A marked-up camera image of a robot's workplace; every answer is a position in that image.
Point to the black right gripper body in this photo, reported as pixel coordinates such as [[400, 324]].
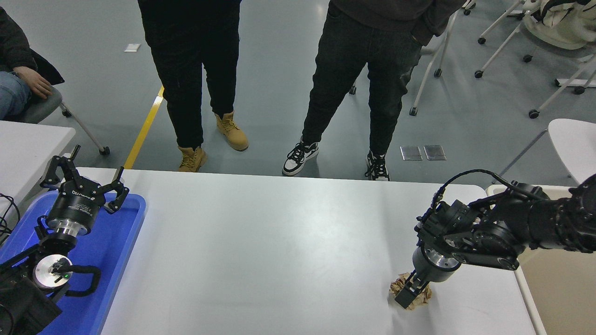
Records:
[[430, 273]]

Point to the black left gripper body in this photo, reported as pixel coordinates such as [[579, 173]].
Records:
[[74, 204]]

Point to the tan paper ball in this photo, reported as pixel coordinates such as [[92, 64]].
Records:
[[423, 298]]

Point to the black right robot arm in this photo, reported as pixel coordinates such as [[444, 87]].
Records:
[[512, 223]]

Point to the seated person's hand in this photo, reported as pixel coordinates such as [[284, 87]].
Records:
[[35, 83]]

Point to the white rectangular side table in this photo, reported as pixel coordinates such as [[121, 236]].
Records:
[[28, 149]]

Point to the blue plastic tray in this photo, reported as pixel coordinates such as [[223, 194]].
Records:
[[116, 242]]

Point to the metal floor socket plate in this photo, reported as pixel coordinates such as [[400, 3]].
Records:
[[411, 153], [435, 152]]

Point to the large pale plastic bin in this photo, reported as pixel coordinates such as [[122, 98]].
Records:
[[558, 298]]

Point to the seated person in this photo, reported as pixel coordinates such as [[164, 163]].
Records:
[[14, 46]]

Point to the cream jacket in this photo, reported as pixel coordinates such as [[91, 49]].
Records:
[[563, 25]]

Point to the grey seat white frame chair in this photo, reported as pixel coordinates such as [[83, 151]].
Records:
[[430, 70]]

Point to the white frame rolling chair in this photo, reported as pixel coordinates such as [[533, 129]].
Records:
[[498, 21], [558, 51]]

